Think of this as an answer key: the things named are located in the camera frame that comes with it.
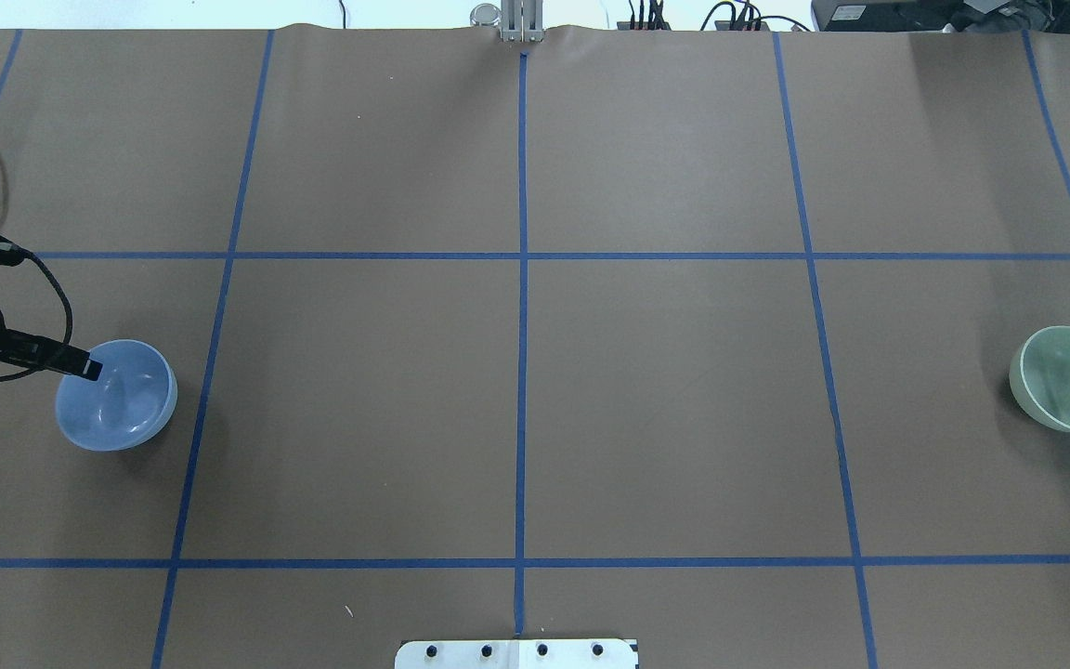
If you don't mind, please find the white mounting plate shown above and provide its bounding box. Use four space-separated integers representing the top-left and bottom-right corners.
394 638 640 668

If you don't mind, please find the blue bowl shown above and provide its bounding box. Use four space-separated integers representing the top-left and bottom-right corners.
54 339 178 452

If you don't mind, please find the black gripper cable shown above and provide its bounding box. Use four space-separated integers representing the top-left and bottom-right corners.
0 237 74 384

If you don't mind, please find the aluminium camera post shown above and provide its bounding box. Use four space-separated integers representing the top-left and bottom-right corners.
498 0 546 43

